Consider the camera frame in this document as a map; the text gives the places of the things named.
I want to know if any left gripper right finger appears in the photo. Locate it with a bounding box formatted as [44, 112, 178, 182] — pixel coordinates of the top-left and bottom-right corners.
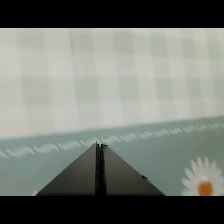
[100, 143, 166, 197]

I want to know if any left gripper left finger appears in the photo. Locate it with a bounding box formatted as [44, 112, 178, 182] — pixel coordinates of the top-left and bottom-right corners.
[35, 142, 102, 197]

